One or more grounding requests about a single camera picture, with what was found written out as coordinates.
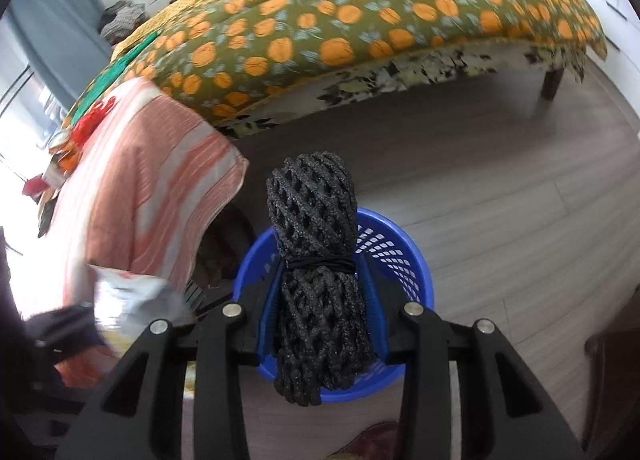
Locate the floral bed sheet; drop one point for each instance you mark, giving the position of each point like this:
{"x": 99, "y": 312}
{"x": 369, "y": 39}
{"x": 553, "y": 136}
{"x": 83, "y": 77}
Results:
{"x": 425, "y": 65}

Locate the dark red snack wrapper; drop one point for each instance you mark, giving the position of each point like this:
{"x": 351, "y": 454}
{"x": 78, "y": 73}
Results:
{"x": 34, "y": 188}

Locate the bright red candy wrapper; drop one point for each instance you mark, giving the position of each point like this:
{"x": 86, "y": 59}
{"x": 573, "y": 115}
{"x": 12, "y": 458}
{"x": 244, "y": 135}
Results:
{"x": 95, "y": 117}

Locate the pile of clothes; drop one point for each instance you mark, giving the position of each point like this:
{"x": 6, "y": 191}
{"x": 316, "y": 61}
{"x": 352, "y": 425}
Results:
{"x": 122, "y": 20}

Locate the bed with floral quilt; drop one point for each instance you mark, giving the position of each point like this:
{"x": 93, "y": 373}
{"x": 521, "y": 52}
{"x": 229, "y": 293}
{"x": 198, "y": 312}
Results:
{"x": 400, "y": 0}

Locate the orange snack wrapper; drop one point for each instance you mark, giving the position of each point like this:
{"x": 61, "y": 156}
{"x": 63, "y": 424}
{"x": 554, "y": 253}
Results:
{"x": 71, "y": 160}

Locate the grey-blue curtain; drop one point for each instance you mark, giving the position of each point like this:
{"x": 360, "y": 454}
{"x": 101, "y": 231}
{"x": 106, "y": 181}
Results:
{"x": 55, "y": 30}

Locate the white snack packet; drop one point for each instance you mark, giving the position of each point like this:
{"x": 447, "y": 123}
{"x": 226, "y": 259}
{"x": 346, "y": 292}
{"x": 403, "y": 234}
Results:
{"x": 135, "y": 302}

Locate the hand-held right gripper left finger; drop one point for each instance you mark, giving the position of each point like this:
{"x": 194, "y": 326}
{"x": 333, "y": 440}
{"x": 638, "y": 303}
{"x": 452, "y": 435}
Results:
{"x": 252, "y": 322}

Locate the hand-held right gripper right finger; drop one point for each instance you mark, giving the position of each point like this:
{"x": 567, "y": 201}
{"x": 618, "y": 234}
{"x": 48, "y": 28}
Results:
{"x": 395, "y": 330}

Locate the black foam net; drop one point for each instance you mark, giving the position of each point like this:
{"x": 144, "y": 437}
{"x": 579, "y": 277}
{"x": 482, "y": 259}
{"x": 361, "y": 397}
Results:
{"x": 315, "y": 240}

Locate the blue plastic basket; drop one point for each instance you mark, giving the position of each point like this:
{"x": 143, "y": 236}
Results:
{"x": 395, "y": 250}

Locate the dark wooden bed frame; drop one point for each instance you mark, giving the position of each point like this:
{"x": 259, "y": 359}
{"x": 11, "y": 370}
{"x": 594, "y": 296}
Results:
{"x": 552, "y": 82}

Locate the dark brown snack wrapper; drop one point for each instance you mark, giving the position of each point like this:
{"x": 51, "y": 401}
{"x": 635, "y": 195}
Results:
{"x": 47, "y": 215}

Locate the dark brown furniture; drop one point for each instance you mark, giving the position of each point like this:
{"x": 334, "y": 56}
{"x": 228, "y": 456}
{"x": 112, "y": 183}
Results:
{"x": 612, "y": 390}

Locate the orange striped tablecloth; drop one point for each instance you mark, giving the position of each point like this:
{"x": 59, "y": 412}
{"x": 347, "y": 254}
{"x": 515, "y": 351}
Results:
{"x": 150, "y": 180}

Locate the green folded cloth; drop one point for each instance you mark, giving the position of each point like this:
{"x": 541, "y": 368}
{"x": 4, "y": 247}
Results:
{"x": 107, "y": 77}

